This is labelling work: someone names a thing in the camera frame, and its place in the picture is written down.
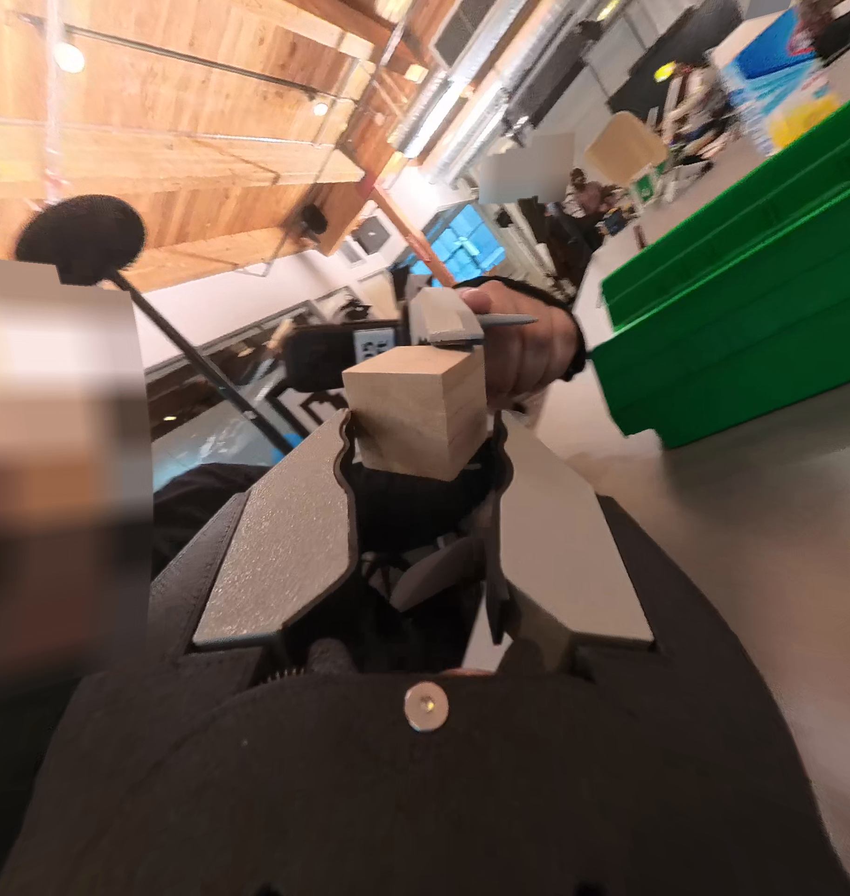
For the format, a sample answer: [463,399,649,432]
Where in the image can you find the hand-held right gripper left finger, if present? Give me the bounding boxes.
[193,408,359,648]

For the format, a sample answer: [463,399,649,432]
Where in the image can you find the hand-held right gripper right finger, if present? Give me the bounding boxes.
[482,413,655,673]

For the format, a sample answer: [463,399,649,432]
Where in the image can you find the medium natural wooden cube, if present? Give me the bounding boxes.
[341,346,489,483]

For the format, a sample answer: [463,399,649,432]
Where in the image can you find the green plastic bin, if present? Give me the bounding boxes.
[585,83,850,450]

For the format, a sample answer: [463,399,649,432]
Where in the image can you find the grey desk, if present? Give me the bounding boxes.
[460,126,850,896]

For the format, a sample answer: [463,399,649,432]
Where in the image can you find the person's left hand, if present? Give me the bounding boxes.
[460,279,581,414]

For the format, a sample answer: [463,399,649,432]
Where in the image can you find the framed black-white marker sign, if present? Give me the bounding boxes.
[265,387,349,449]

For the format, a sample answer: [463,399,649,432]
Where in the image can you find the tan wooden board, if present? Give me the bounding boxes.
[583,112,671,186]

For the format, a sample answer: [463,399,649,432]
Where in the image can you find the person's black hair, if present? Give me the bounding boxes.
[15,196,147,287]

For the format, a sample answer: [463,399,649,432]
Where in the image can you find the white ceiling air vent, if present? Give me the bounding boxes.
[432,0,499,50]

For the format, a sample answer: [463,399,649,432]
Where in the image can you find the black monitor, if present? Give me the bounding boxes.
[607,0,744,116]

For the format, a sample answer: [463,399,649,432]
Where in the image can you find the white blue wipes canister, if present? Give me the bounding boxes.
[722,7,843,156]

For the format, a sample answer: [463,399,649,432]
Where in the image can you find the wooden support post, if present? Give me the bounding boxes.
[372,185,461,288]

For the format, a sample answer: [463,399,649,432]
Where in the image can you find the silver ventilation duct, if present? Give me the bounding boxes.
[390,0,594,186]

